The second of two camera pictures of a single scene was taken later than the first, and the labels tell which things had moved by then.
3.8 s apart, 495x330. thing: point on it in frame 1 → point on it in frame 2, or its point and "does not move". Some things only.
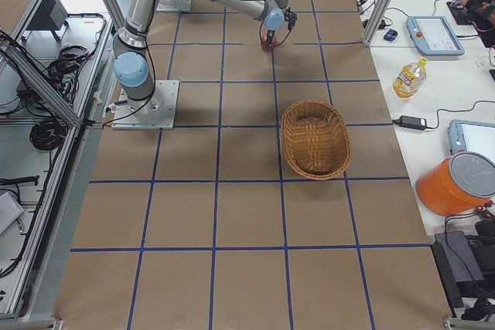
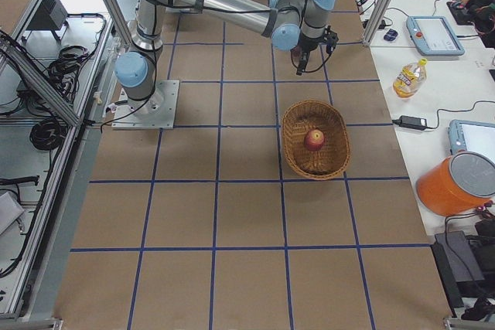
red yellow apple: (265, 44) → (314, 139)
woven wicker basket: (315, 138) does not move
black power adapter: (411, 122) does not move
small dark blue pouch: (390, 35) does not move
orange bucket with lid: (457, 185) does not move
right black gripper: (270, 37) → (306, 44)
